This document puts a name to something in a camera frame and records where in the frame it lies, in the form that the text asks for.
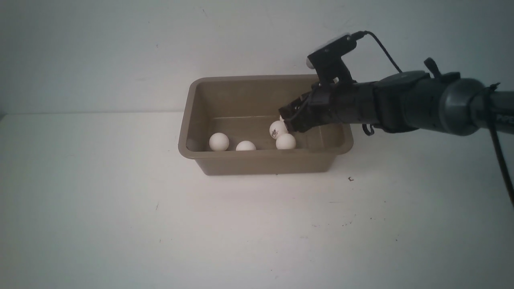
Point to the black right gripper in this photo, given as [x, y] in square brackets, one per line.
[349, 103]

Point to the white ping-pong ball with logo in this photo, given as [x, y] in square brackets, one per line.
[277, 129]

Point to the tan plastic bin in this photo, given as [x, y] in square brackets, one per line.
[243, 108]

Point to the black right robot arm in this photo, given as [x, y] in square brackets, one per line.
[405, 102]

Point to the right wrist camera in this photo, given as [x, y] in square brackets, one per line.
[326, 60]

